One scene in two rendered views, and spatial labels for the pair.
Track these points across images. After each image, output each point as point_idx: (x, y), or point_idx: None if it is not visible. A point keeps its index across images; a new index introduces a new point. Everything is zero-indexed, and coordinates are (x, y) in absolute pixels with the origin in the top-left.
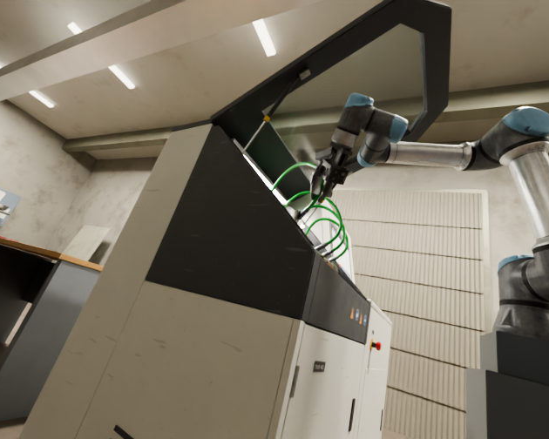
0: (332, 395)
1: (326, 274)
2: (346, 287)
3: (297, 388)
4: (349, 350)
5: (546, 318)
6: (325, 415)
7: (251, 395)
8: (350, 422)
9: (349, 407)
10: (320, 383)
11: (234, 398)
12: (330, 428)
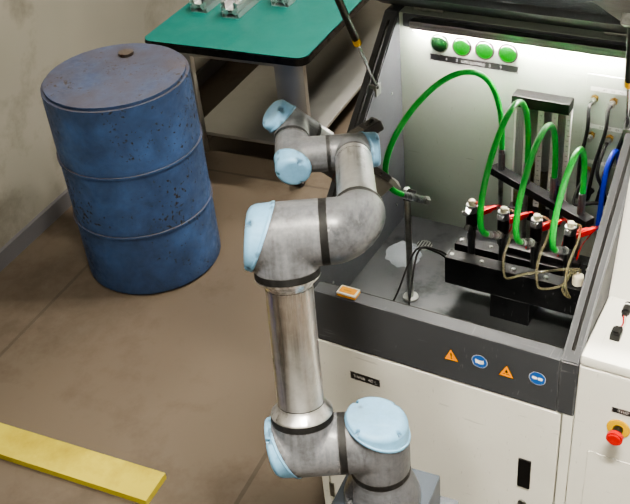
0: (422, 418)
1: (333, 305)
2: (405, 321)
3: (328, 379)
4: (463, 394)
5: (348, 477)
6: (409, 425)
7: None
8: (517, 477)
9: (509, 460)
10: (376, 393)
11: None
12: (434, 445)
